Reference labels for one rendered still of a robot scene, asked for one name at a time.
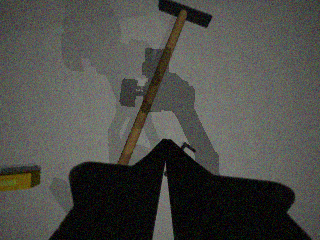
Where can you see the tan wooden pole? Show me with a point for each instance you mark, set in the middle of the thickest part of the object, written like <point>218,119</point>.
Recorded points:
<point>183,13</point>

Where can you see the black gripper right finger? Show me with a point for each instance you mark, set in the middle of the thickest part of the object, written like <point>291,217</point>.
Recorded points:
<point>193,189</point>

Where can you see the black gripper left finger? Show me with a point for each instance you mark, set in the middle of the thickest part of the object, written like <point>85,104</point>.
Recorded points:
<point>139,184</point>

